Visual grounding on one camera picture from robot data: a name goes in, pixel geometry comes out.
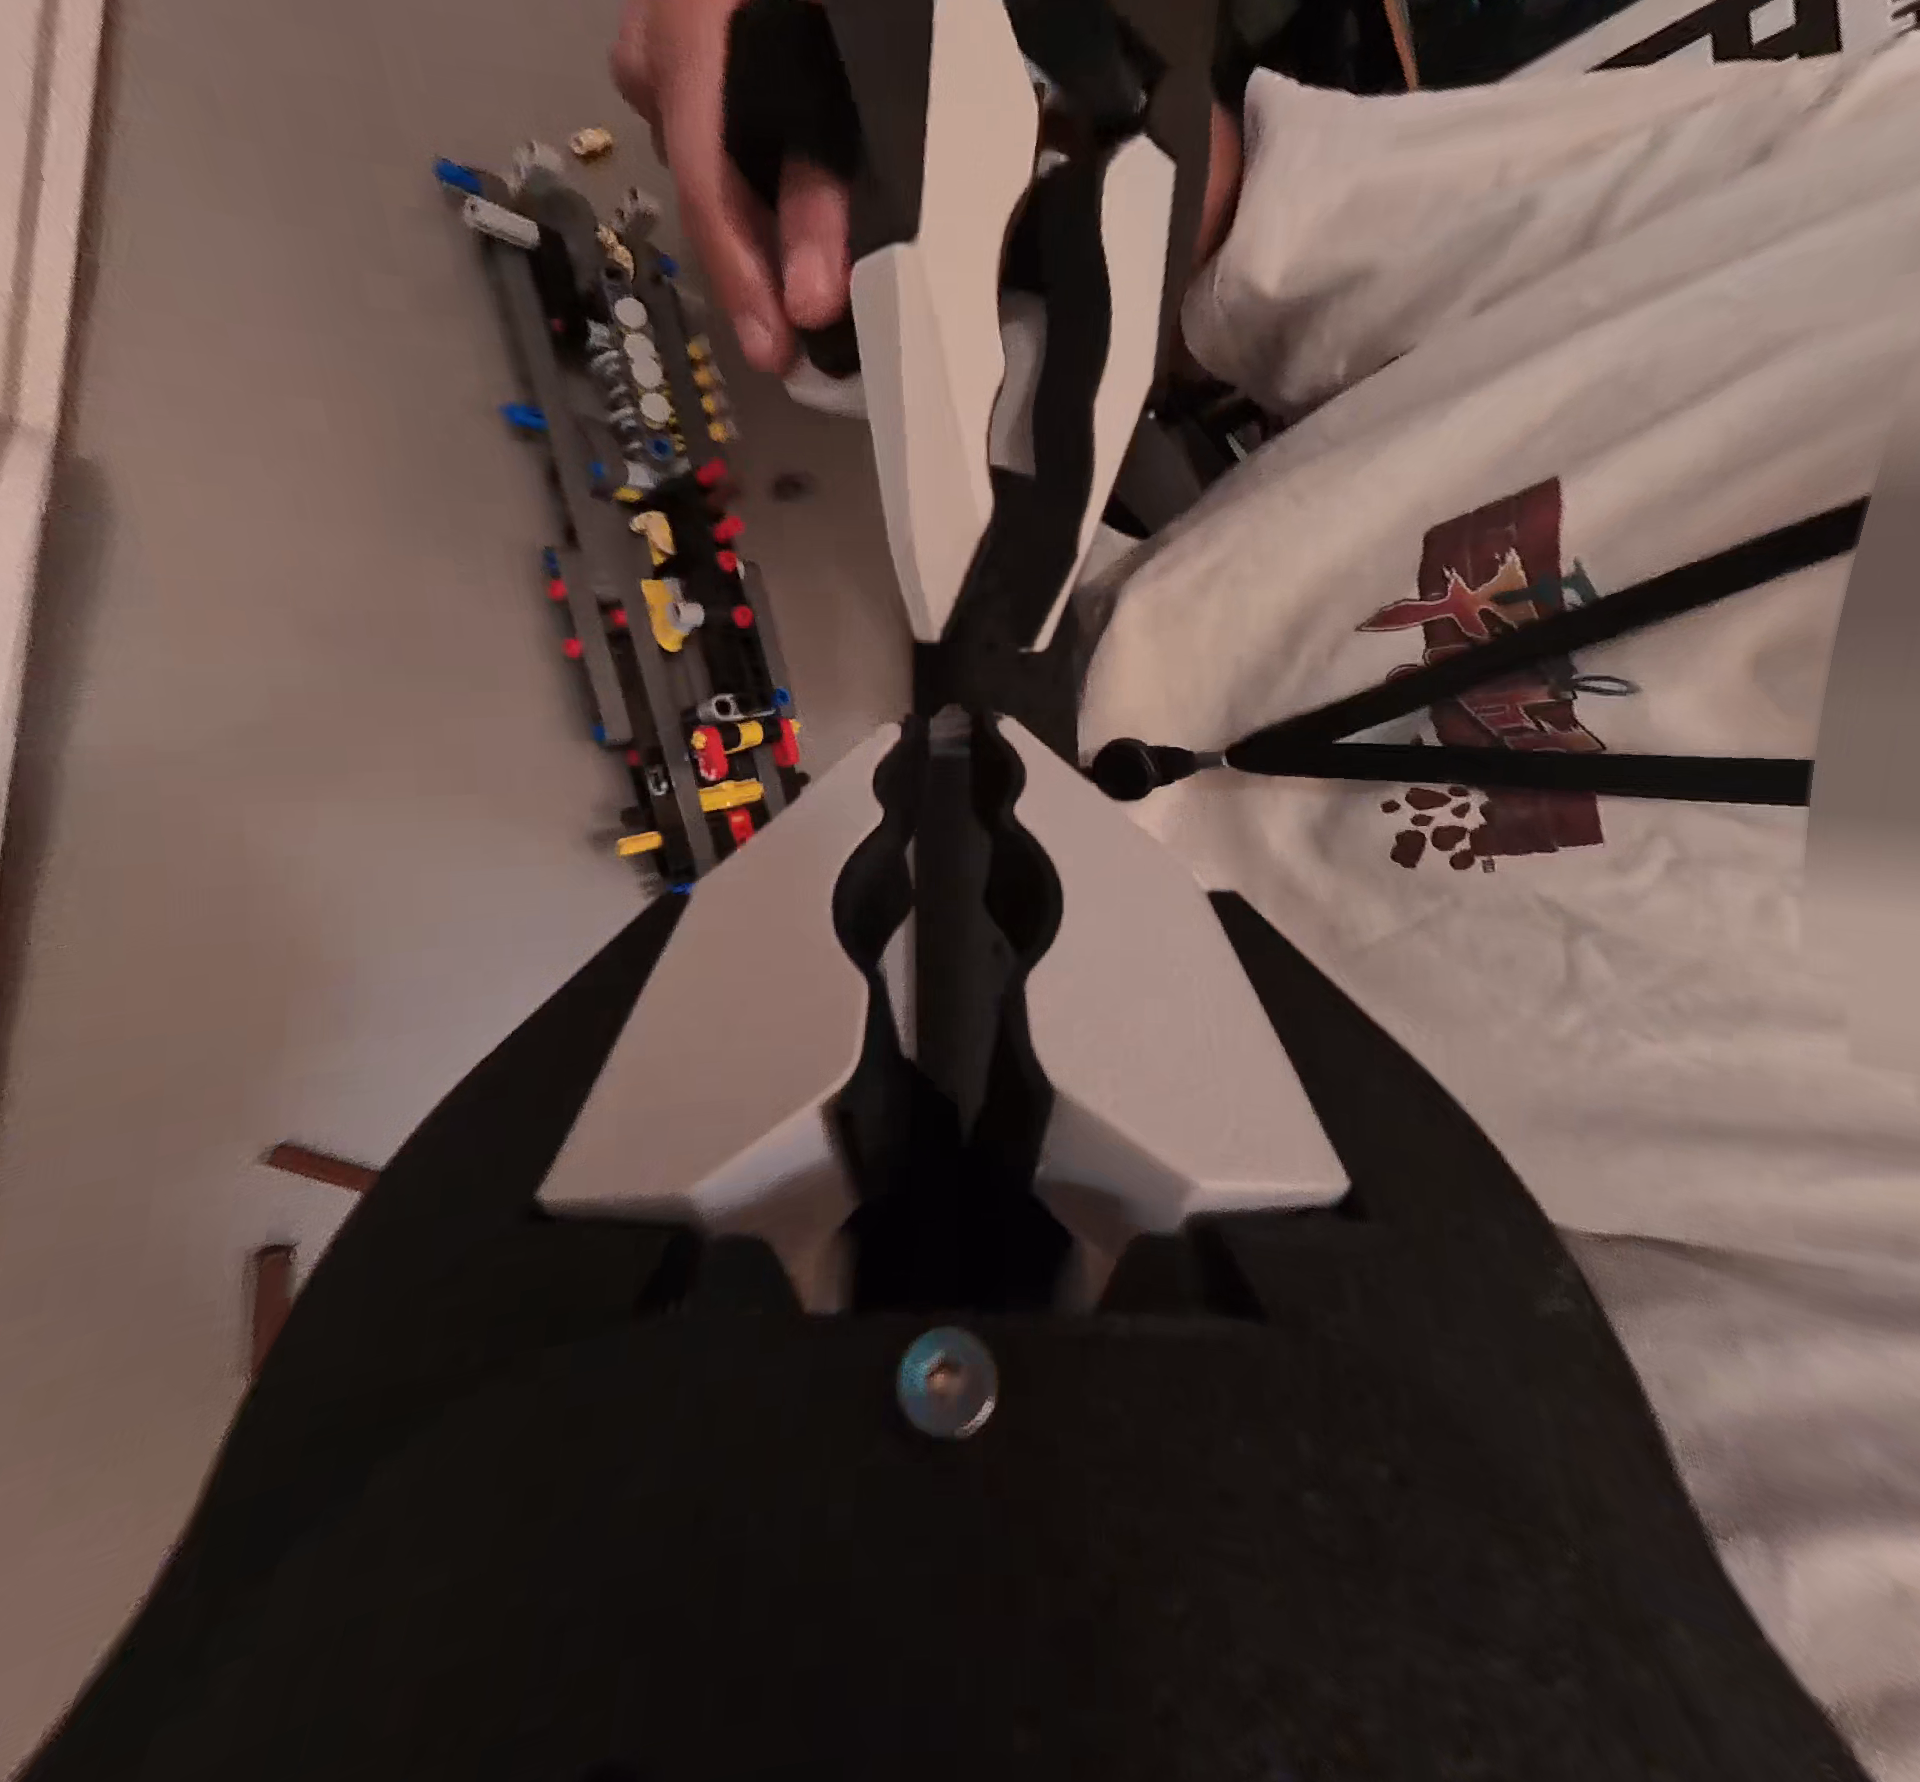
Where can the person's right hand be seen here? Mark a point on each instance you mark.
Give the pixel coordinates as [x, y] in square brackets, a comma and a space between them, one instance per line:
[675, 43]

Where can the lego instruction booklet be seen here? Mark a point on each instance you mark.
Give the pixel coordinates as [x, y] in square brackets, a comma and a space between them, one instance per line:
[45, 163]

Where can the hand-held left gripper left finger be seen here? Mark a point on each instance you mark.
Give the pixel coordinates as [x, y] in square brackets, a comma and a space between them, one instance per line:
[705, 1062]

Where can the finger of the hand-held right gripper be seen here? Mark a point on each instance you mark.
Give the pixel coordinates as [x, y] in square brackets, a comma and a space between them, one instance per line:
[1137, 282]
[931, 313]

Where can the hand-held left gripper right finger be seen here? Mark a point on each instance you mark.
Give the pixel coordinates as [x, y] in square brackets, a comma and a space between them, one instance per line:
[1185, 1062]

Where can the multicoloured lego chassis assembly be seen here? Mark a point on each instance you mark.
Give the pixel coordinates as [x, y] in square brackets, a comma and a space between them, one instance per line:
[622, 644]

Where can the black badge reel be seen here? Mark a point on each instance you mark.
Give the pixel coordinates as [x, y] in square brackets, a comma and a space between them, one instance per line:
[1132, 766]

